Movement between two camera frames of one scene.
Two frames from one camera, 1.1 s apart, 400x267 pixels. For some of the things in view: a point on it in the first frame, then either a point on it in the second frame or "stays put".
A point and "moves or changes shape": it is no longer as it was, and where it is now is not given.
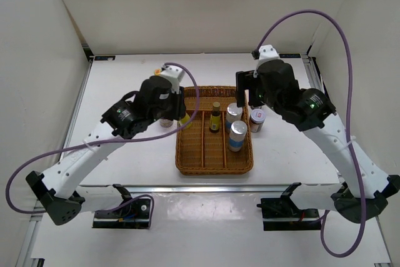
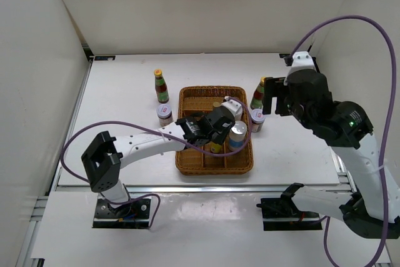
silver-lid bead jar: (237, 136) stays put
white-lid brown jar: (257, 119) stays put
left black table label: (104, 57) stays put
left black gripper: (179, 106) to (220, 139)
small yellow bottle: (185, 120) moves or changes shape
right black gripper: (247, 80) to (275, 87)
